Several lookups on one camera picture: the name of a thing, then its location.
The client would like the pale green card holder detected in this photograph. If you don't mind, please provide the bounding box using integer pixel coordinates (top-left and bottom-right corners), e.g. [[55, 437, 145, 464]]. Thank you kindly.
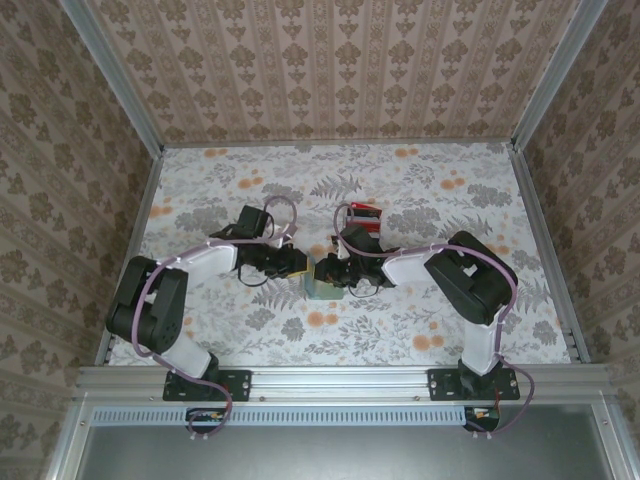
[[303, 255, 347, 301]]

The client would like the red and grey box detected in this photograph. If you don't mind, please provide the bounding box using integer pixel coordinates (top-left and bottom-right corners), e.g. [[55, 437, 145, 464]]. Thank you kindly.
[[343, 200, 385, 237]]

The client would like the small circuit board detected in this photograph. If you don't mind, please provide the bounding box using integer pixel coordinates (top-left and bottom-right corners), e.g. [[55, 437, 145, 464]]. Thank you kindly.
[[186, 407, 227, 427], [463, 405, 501, 432]]

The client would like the grey metal sheet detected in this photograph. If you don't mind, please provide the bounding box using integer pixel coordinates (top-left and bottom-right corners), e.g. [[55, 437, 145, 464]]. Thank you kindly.
[[74, 424, 619, 480]]

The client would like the thin black cable loop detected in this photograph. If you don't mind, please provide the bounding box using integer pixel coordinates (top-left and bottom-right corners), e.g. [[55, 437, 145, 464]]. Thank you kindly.
[[348, 279, 382, 302], [237, 267, 274, 289]]

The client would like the wide aluminium frame rail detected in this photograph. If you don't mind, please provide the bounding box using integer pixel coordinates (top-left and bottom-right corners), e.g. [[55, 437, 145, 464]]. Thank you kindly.
[[74, 363, 617, 402]]

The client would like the thin aluminium rail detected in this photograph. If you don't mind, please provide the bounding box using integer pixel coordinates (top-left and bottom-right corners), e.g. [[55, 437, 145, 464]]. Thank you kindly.
[[162, 139, 516, 150]]

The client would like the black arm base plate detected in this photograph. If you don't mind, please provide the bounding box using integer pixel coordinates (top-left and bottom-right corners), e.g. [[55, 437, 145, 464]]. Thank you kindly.
[[427, 368, 521, 402], [163, 368, 252, 402]]

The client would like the aluminium side rail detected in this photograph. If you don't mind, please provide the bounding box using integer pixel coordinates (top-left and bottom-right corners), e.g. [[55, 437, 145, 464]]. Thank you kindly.
[[507, 144, 594, 364], [94, 149, 166, 366]]

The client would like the slotted grey cable duct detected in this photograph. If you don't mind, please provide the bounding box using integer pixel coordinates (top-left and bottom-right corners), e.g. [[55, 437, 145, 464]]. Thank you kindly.
[[91, 405, 496, 427]]

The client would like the purple cable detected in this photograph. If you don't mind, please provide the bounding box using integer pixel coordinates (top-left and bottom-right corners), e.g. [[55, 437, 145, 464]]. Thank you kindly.
[[333, 202, 536, 441], [132, 196, 300, 441]]

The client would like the aluminium frame post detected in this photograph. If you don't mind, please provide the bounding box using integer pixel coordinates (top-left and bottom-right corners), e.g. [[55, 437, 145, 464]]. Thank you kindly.
[[512, 0, 611, 151], [58, 0, 166, 154]]

